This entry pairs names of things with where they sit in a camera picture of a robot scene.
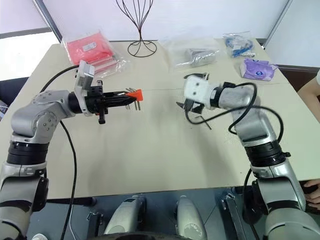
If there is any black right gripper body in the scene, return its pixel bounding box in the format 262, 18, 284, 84
189, 99, 205, 114

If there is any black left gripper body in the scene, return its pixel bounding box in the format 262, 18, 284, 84
84, 80, 110, 125

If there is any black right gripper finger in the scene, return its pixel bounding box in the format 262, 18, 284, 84
184, 72, 210, 81
175, 100, 193, 112

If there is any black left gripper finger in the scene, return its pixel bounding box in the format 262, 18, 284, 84
103, 90, 131, 99
103, 97, 136, 108

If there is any orange hex key holder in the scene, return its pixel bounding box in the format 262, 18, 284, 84
123, 86, 145, 112

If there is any loose black hex key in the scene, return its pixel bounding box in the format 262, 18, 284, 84
192, 114, 213, 130

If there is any person's hand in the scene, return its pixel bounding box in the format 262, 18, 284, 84
303, 179, 320, 208

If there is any clear bag with grey item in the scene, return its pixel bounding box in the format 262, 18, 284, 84
162, 37, 221, 70

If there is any clear bag with blue parts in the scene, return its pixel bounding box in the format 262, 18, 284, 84
222, 31, 257, 59

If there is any red package in plastic bag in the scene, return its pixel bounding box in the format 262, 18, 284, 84
60, 29, 127, 81

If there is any purple tissue pack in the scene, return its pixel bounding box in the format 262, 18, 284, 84
239, 57, 279, 82

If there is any silver robot leg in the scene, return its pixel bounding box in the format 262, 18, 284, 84
103, 194, 148, 236
174, 195, 209, 240

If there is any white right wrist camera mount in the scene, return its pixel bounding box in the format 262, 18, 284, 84
182, 74, 213, 110

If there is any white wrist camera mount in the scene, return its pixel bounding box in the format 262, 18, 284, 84
182, 74, 213, 110
74, 59, 97, 118

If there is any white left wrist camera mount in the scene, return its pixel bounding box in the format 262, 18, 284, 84
74, 59, 97, 118

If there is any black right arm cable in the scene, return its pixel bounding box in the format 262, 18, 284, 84
185, 81, 292, 208

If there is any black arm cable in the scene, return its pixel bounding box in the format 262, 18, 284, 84
185, 81, 292, 208
39, 64, 78, 240

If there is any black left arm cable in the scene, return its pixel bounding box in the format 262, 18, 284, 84
39, 64, 78, 240

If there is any black wire stand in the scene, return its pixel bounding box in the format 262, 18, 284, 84
115, 0, 158, 58

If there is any black metal bracket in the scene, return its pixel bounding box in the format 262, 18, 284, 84
86, 211, 105, 237
219, 191, 254, 240

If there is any thin white cable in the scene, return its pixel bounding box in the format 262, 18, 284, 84
68, 206, 77, 240

